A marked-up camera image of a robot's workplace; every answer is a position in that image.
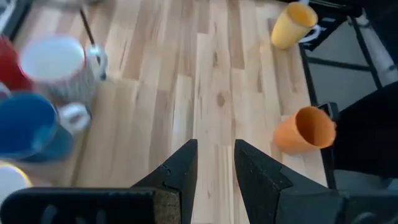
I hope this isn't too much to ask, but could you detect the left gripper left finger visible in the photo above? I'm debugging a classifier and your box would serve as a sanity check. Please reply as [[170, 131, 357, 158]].
[[0, 139, 199, 224]]

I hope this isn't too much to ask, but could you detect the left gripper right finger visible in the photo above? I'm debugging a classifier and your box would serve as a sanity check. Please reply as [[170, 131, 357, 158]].
[[234, 139, 398, 224]]

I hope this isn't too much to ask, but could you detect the orange faceted mug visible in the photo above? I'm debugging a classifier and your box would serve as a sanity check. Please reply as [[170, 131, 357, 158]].
[[272, 105, 338, 156]]

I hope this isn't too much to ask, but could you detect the cream coloured mug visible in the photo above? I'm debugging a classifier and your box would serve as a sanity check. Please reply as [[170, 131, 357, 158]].
[[0, 163, 34, 206]]

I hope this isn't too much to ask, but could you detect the blue and white mug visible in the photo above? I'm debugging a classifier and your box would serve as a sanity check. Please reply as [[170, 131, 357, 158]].
[[0, 91, 93, 163]]

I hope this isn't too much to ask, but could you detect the grey diamond pattern mug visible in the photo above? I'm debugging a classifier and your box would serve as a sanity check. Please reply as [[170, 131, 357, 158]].
[[19, 33, 109, 108]]

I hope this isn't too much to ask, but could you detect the red mug white handle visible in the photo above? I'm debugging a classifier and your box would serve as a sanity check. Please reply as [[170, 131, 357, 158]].
[[0, 34, 34, 93]]

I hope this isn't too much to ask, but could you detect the yellow mug white handle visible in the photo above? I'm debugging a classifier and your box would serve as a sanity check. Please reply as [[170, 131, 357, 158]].
[[270, 1, 322, 50]]

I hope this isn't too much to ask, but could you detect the large black object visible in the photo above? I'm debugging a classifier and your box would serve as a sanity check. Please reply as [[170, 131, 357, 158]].
[[334, 81, 398, 180]]

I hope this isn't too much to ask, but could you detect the black aluminium table frame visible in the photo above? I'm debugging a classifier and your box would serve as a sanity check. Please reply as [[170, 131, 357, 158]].
[[298, 0, 398, 190]]

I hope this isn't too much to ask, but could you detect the black metal rack frame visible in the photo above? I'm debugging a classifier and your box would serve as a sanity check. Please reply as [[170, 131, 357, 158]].
[[0, 0, 108, 187]]

